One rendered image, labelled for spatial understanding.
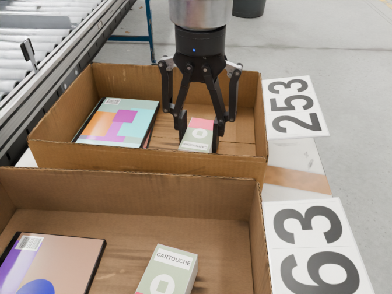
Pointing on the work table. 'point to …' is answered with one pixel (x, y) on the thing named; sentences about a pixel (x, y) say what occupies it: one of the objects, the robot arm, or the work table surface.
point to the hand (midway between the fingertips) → (199, 133)
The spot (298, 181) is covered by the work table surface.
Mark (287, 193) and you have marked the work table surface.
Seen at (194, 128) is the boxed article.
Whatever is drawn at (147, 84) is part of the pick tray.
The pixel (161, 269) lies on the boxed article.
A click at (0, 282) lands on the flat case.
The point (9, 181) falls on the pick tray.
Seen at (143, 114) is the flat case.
